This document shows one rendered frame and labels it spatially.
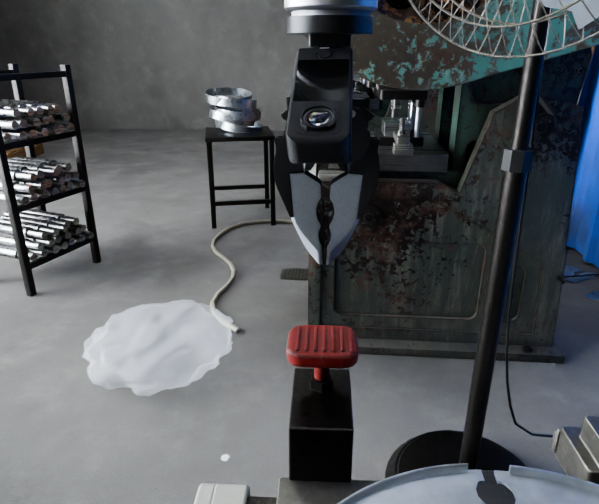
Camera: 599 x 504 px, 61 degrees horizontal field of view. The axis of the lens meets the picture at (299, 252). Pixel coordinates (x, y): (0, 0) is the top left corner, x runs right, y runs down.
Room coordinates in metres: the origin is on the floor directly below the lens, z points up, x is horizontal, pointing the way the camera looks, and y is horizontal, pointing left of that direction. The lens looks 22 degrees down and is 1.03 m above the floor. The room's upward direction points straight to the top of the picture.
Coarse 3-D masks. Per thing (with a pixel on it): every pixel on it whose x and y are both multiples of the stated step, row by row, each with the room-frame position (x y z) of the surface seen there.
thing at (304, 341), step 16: (288, 336) 0.44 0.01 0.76; (304, 336) 0.44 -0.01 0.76; (320, 336) 0.44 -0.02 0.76; (336, 336) 0.44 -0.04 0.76; (352, 336) 0.44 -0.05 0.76; (288, 352) 0.41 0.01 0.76; (304, 352) 0.41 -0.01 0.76; (320, 352) 0.41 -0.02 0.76; (336, 352) 0.41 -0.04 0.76; (352, 352) 0.41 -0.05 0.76; (320, 368) 0.43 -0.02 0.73; (336, 368) 0.41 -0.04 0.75
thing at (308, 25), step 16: (288, 16) 0.44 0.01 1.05; (304, 16) 0.43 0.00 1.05; (320, 16) 0.42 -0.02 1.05; (336, 16) 0.42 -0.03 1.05; (352, 16) 0.42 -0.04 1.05; (368, 16) 0.43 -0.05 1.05; (288, 32) 0.44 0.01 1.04; (304, 32) 0.43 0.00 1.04; (320, 32) 0.42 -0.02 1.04; (336, 32) 0.42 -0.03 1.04; (352, 32) 0.42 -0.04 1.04; (368, 32) 0.44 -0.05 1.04; (288, 96) 0.45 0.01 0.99; (368, 96) 0.46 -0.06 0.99; (352, 112) 0.42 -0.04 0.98; (368, 112) 0.43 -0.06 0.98; (352, 128) 0.42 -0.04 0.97; (368, 128) 0.42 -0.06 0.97; (352, 144) 0.42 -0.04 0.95; (368, 144) 0.42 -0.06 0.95; (352, 160) 0.42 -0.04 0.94
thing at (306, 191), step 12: (300, 180) 0.43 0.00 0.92; (312, 180) 0.43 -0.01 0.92; (300, 192) 0.43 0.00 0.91; (312, 192) 0.43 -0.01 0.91; (300, 204) 0.43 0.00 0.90; (312, 204) 0.43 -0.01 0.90; (300, 216) 0.43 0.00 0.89; (312, 216) 0.43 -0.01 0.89; (300, 228) 0.43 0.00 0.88; (312, 228) 0.43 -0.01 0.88; (312, 240) 0.43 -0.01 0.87; (312, 252) 0.43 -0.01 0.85
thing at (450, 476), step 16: (448, 464) 0.24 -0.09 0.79; (464, 464) 0.24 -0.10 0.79; (384, 480) 0.23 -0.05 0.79; (400, 480) 0.23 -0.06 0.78; (416, 480) 0.24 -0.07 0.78; (432, 480) 0.24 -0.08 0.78; (448, 480) 0.24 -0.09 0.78; (464, 480) 0.24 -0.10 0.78; (480, 480) 0.24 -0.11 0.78; (496, 480) 0.24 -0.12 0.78; (512, 480) 0.24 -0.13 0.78; (528, 480) 0.24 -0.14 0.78; (544, 480) 0.24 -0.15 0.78; (560, 480) 0.23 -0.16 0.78; (576, 480) 0.23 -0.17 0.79; (352, 496) 0.22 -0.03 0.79; (368, 496) 0.22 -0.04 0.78; (384, 496) 0.22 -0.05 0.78; (400, 496) 0.22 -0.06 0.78; (416, 496) 0.22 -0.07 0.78; (432, 496) 0.22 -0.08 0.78; (448, 496) 0.22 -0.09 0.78; (464, 496) 0.22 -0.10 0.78; (528, 496) 0.22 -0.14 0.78; (544, 496) 0.22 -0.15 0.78; (560, 496) 0.22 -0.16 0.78; (576, 496) 0.22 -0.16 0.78; (592, 496) 0.22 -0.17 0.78
